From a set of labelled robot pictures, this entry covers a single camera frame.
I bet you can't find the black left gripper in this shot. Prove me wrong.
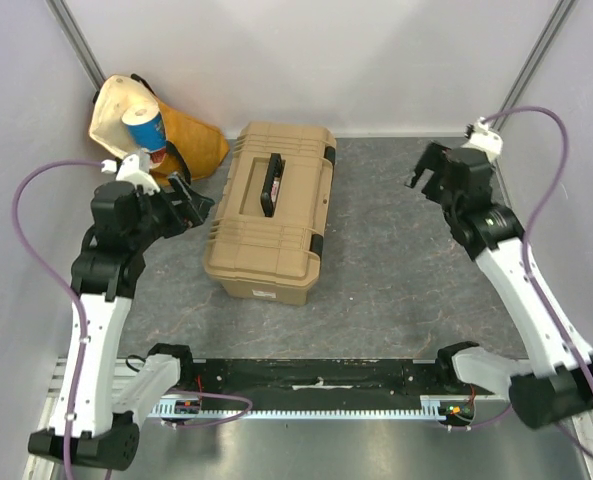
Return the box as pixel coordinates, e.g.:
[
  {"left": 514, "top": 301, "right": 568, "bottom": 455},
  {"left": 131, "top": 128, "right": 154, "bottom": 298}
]
[{"left": 128, "top": 172, "right": 214, "bottom": 251}]

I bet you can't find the tan plastic tool box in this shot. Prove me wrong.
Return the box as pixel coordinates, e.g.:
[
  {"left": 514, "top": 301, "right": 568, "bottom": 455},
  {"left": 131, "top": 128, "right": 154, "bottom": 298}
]
[{"left": 203, "top": 121, "right": 337, "bottom": 306}]

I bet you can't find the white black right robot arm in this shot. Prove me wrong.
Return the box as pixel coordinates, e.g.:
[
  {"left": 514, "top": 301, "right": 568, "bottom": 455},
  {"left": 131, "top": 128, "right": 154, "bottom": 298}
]
[{"left": 408, "top": 142, "right": 593, "bottom": 429}]

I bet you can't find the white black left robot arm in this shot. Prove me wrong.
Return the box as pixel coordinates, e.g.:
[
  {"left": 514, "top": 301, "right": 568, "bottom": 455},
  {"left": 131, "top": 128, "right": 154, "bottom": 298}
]
[{"left": 28, "top": 173, "right": 214, "bottom": 471}]

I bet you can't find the tan leather tool bag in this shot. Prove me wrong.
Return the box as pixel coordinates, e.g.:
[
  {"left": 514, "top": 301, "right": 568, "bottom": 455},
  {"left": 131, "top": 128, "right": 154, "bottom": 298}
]
[{"left": 88, "top": 74, "right": 229, "bottom": 186}]

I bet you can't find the blue paper towel roll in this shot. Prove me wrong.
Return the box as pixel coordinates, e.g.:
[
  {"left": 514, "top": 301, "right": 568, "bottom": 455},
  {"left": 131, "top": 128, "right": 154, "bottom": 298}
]
[{"left": 121, "top": 103, "right": 166, "bottom": 152}]

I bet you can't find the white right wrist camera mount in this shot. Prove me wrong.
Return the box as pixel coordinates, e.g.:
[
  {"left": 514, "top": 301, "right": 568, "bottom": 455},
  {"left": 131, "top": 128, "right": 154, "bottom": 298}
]
[{"left": 462, "top": 118, "right": 503, "bottom": 163}]

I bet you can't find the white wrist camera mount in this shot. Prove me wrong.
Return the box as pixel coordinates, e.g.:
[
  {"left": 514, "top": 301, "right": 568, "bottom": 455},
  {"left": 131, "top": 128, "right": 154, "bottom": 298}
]
[
  {"left": 101, "top": 149, "right": 161, "bottom": 195},
  {"left": 462, "top": 118, "right": 503, "bottom": 163}
]

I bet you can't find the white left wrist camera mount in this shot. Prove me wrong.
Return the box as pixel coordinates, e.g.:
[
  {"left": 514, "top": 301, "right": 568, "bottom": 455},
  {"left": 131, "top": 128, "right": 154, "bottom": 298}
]
[{"left": 101, "top": 149, "right": 161, "bottom": 195}]

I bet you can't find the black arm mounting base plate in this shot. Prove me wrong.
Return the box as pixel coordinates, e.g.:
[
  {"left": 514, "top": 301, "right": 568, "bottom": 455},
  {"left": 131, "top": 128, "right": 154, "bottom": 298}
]
[{"left": 138, "top": 357, "right": 497, "bottom": 409}]

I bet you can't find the grey slotted cable duct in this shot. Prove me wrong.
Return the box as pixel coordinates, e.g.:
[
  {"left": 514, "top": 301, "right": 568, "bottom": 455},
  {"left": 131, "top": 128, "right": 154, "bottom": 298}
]
[{"left": 149, "top": 390, "right": 472, "bottom": 421}]

